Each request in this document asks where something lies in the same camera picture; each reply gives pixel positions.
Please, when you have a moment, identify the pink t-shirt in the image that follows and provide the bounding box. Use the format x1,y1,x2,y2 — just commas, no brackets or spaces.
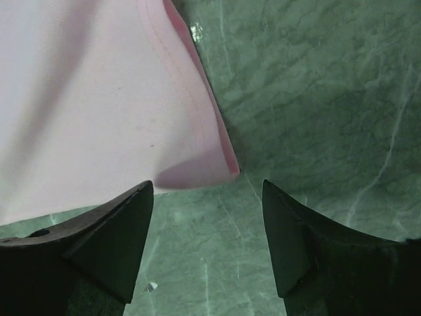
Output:
1,1,239,224

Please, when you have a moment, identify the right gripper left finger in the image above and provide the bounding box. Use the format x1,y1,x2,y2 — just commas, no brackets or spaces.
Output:
1,181,154,316

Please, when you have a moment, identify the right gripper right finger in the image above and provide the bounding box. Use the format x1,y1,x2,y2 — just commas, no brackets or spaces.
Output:
262,180,420,316

